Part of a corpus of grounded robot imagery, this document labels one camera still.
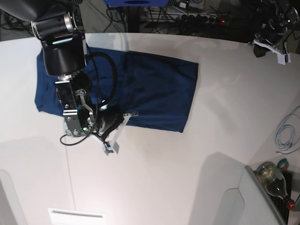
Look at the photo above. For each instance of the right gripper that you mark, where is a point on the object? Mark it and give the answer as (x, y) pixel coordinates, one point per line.
(108, 120)

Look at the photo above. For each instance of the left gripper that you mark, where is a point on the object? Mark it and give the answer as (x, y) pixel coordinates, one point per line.
(268, 35)

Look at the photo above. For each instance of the dark blue t-shirt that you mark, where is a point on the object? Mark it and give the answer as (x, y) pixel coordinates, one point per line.
(159, 88)

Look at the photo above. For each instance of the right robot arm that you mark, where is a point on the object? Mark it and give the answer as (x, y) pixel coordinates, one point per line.
(58, 25)

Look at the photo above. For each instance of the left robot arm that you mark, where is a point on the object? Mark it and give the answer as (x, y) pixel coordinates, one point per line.
(278, 20)

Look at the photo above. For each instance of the green tape roll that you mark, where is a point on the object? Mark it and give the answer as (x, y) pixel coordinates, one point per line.
(283, 164)

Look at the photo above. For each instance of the clear glass bottle red cap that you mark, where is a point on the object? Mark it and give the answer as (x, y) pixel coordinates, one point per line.
(274, 183)

